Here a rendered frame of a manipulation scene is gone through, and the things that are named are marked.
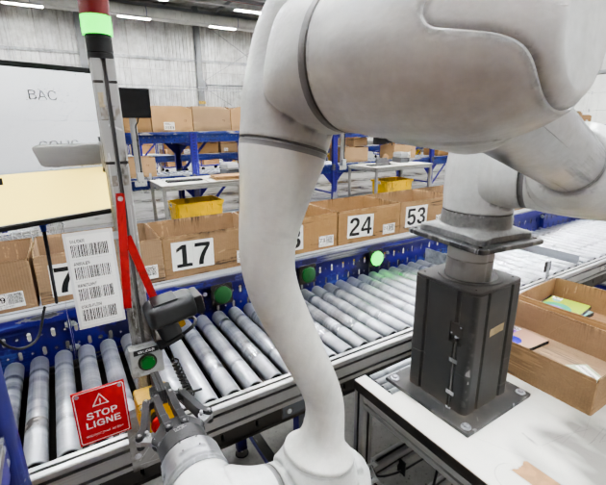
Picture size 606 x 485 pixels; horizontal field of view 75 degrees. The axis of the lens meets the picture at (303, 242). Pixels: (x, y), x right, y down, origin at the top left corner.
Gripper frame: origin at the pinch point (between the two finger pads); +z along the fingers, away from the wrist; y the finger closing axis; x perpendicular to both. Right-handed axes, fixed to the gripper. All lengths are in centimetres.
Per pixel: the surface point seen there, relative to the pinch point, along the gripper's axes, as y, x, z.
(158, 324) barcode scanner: -2.5, -9.7, 6.7
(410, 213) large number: -143, -4, 72
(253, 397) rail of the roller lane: -24.9, 21.3, 13.0
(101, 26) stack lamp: -1, -65, 13
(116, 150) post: -0.3, -44.0, 14.1
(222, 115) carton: -215, -64, 524
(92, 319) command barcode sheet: 8.7, -11.3, 12.7
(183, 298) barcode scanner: -8.2, -13.7, 7.5
